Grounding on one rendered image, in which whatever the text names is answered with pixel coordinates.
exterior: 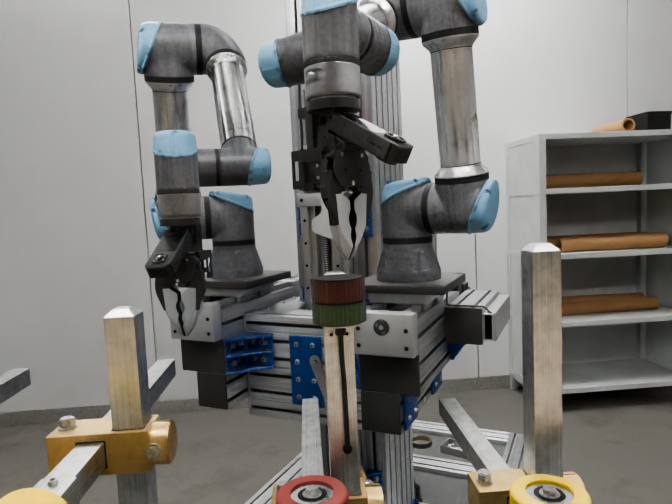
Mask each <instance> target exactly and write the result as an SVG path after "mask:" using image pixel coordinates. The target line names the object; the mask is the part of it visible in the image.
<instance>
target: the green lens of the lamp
mask: <svg viewBox="0 0 672 504"><path fill-rule="evenodd" d="M312 320H313V323H314V324H316V325H320V326H329V327H339V326H351V325H356V324H360V323H363V322H365V321H366V320H367V314H366V299H364V301H363V302H360V303H356V304H350V305H339V306H327V305H318V304H315V303H314V302H313V301H312Z"/></svg>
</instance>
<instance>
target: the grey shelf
mask: <svg viewBox="0 0 672 504"><path fill-rule="evenodd" d="M505 152H506V208H507V263H508V294H510V319H509V375H510V388H511V389H512V390H514V389H518V382H519V383H521V384H522V385H523V362H522V299H521V249H522V248H524V247H525V246H527V245H528V244H530V243H541V242H545V243H547V236H563V235H583V234H603V233H623V232H649V233H652V232H666V233H667V234H668V237H669V241H668V244H667V245H666V246H665V247H661V248H641V249H622V250H602V251H582V252H563V253H561V297H562V296H580V295H598V294H617V293H635V292H643V293H644V295H645V297H647V296H656V297H657V298H658V299H659V307H658V308H657V309H647V310H633V311H619V312H605V313H591V314H577V315H563V316H562V394H572V393H585V392H598V391H610V390H623V389H636V388H649V387H661V386H672V129H662V130H634V131H606V132H578V133H550V134H537V135H534V136H530V137H527V138H523V139H520V140H517V141H513V142H510V143H506V144H505ZM626 171H641V172H642V173H643V182H642V184H641V185H623V186H600V187H578V188H556V189H546V175H556V174H580V173H603V172H626ZM636 323H637V348H636Z"/></svg>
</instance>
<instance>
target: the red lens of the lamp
mask: <svg viewBox="0 0 672 504"><path fill-rule="evenodd" d="M362 277H363V278H362V279H358V280H353V281H345V282H318V281H313V280H312V279H314V278H312V279H311V300H312V301H314V302H319V303H346V302H354V301H359V300H363V299H365V298H366V290H365V277H364V276H362Z"/></svg>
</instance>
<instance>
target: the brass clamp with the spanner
mask: <svg viewBox="0 0 672 504"><path fill-rule="evenodd" d="M277 484H278V483H277ZM277 484H274V485H273V491H272V500H271V504H276V490H277ZM360 490H361V494H360V495H349V504H384V498H383V492H382V487H381V484H379V483H371V484H365V482H364V478H363V477H360Z"/></svg>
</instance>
